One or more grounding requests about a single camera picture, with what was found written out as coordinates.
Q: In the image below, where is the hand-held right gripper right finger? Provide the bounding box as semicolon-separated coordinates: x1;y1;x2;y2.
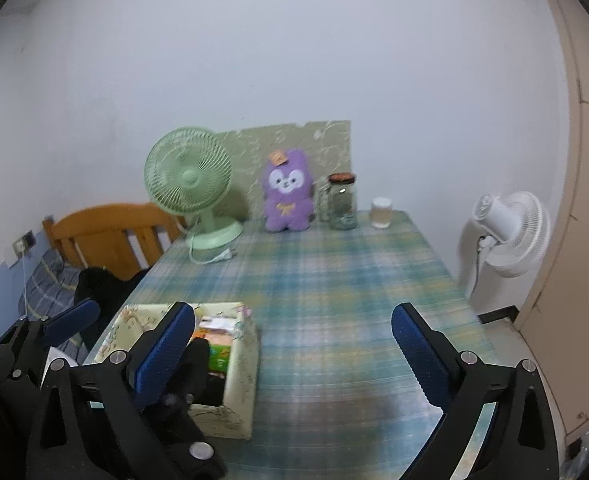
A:
392;303;559;480

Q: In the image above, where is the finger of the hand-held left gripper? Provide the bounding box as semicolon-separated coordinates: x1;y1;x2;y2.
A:
147;340;228;480
0;298;101;403

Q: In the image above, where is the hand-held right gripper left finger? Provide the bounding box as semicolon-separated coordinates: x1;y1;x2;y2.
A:
27;301;195;480

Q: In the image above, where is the green orange tissue pack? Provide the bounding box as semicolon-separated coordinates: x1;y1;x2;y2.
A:
194;327;238;373

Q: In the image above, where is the white cloth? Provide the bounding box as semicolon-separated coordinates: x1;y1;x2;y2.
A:
197;315;245;333

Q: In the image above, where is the patterned storage box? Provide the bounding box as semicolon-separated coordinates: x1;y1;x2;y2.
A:
84;301;261;441

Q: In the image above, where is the blue plaid bedding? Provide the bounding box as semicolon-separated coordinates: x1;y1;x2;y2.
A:
22;250;85;351

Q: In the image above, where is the black clothing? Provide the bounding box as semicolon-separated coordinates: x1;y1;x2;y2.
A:
74;267;150;333

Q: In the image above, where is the wooden chair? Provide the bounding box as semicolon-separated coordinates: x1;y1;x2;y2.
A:
42;203;185;281

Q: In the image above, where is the cotton swab container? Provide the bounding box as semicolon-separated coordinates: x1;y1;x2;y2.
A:
371;197;393;229

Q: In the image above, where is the white standing fan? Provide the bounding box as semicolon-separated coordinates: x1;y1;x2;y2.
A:
462;191;551;301

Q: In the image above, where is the glass jar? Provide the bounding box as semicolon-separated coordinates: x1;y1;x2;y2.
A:
319;173;358;230

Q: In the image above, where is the green desk fan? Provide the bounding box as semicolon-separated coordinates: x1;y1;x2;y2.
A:
144;127;244;250

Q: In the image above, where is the beige door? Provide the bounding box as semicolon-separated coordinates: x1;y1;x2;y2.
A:
515;0;589;436

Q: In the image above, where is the purple plush toy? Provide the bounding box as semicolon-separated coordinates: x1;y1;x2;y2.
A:
262;148;318;233

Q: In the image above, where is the plastic bag pile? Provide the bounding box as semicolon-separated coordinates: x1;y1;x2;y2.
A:
565;425;589;480

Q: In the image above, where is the green patterned board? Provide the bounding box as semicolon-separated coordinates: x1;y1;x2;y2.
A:
214;120;351;221

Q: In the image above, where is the wall socket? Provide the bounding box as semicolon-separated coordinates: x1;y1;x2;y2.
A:
13;231;36;256

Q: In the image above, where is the black fan cable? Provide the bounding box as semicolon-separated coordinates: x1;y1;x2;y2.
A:
467;232;490;296

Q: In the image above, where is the green fan power cord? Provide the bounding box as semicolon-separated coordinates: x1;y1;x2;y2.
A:
189;245;238;265

